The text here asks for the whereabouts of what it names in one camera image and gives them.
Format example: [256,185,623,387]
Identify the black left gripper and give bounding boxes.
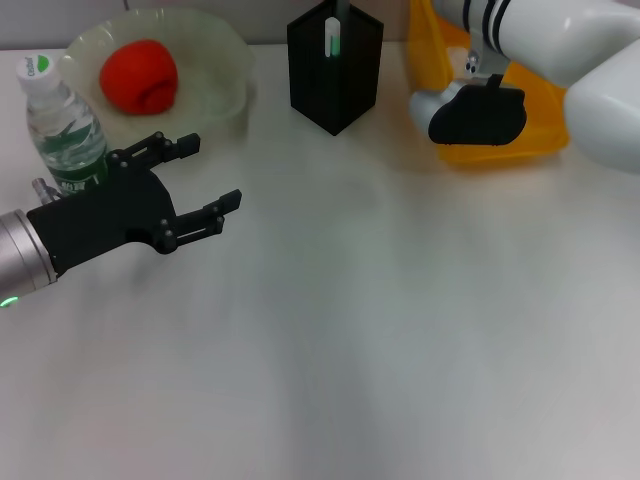
[27,132,244,276]

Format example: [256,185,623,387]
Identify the orange toy fruit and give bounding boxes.
[98,39,180,117]

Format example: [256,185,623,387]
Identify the clear green-label water bottle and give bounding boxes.
[14,53,110,199]

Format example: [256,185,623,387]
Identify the green pen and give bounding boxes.
[323,17,343,60]

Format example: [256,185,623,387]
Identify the pale green glass fruit plate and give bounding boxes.
[64,6,257,147]

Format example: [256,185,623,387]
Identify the black mesh pen holder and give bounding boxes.
[285,0,385,138]

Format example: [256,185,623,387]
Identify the silver left connector plug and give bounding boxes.
[31,176,60,204]

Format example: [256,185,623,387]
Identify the yellow plastic bin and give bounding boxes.
[405,0,572,169]

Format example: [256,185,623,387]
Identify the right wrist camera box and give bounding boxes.
[408,49,528,148]

